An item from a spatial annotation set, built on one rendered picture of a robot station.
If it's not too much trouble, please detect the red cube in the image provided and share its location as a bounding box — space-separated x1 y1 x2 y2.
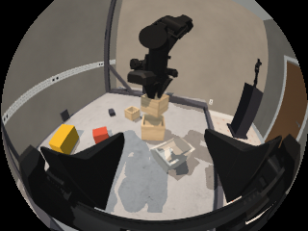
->
92 126 109 143

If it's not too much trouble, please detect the yellow rectangular block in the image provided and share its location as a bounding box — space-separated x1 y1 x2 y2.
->
49 124 79 155

